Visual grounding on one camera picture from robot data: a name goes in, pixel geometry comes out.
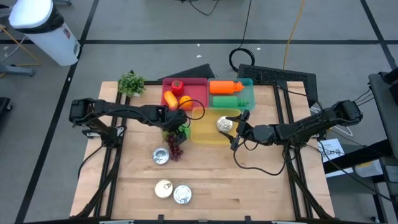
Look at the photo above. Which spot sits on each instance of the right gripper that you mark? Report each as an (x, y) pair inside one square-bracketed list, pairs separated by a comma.
[(248, 133)]

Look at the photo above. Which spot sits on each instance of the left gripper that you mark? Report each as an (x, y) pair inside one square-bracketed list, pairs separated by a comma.
[(174, 118)]

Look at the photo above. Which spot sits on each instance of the dark red toy grapes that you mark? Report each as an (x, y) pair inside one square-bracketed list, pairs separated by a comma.
[(174, 152)]

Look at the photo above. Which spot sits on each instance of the green toy pear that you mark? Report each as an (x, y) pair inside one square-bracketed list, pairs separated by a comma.
[(165, 134)]

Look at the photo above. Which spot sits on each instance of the blue Wild Planet tuna can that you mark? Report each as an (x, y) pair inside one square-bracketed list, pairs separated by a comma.
[(224, 124)]

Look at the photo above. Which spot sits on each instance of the green toy bottle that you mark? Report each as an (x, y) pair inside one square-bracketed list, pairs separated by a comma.
[(227, 101)]

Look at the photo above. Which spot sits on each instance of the toy orange fruit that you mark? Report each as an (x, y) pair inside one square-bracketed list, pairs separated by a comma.
[(185, 101)]

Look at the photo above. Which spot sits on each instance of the orange toy bottle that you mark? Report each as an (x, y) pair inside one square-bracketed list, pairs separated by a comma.
[(222, 87)]

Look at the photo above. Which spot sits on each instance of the red toy bell pepper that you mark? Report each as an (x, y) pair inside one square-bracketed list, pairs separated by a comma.
[(177, 88)]

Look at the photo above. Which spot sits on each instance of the gold-lid blue label can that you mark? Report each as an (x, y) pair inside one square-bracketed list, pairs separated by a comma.
[(163, 188)]

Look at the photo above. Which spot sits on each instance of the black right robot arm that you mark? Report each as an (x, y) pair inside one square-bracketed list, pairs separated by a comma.
[(311, 126)]

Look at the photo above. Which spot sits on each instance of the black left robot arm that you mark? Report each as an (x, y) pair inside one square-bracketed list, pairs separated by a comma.
[(124, 109)]

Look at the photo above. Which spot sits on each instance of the yellow translucent plastic bin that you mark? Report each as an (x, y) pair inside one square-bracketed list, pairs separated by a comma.
[(205, 133)]

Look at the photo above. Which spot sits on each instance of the teal plastic bin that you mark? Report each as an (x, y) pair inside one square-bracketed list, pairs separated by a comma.
[(250, 93)]

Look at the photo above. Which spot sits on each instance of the red plastic bin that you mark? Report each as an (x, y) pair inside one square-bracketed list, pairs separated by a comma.
[(197, 90)]

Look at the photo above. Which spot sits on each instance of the black flat panel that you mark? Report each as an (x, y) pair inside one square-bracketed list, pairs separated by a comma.
[(196, 73)]

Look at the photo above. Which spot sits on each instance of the black perforated panel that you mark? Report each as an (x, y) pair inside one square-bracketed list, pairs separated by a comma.
[(280, 74)]

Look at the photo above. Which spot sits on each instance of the small potted green plant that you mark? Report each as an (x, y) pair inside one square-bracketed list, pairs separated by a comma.
[(131, 84)]

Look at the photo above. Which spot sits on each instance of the white printed paper sheet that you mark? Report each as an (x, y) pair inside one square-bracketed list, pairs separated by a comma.
[(329, 144)]

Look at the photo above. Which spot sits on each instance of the white box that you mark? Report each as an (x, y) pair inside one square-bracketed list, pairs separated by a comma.
[(368, 168)]

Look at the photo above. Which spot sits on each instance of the grey side table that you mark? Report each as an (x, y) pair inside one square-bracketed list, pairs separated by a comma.
[(384, 105)]

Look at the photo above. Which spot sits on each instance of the white trash can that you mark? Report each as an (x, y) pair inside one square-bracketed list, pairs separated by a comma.
[(46, 40)]

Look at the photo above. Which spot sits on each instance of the grey stand base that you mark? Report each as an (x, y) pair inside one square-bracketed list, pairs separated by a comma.
[(18, 70)]

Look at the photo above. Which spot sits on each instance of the black caster base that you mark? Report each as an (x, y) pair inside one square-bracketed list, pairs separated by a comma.
[(4, 104)]

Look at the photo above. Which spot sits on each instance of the black aluminium table frame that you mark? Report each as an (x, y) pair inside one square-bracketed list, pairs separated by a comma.
[(276, 105)]

